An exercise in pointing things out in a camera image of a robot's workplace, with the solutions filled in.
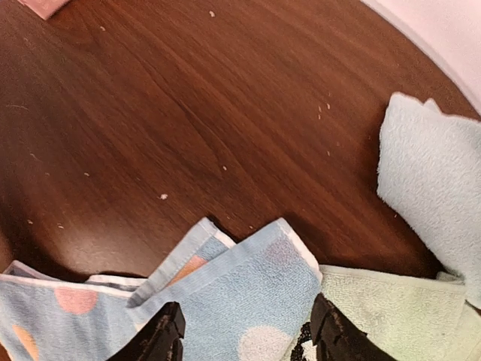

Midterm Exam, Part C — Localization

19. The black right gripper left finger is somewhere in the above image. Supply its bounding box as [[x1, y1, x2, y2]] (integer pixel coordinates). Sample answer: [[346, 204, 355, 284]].
[[108, 302, 186, 361]]

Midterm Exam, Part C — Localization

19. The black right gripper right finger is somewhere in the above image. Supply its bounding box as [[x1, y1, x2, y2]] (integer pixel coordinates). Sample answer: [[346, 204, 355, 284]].
[[310, 293, 395, 361]]

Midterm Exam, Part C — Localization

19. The blue polka dot striped towel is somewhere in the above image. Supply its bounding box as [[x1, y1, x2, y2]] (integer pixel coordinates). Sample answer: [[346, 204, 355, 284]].
[[1, 219, 322, 360]]

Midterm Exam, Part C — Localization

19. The pale green terry towel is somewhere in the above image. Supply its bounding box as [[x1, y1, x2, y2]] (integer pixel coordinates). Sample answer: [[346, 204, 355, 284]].
[[319, 265, 480, 360]]

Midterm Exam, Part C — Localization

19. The light blue terry towel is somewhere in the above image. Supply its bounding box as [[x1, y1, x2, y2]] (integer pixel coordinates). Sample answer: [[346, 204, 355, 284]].
[[377, 93, 480, 308]]

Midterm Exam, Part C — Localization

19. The pink perforated plastic basket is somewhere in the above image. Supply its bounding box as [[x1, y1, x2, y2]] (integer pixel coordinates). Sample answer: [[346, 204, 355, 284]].
[[19, 0, 70, 20]]

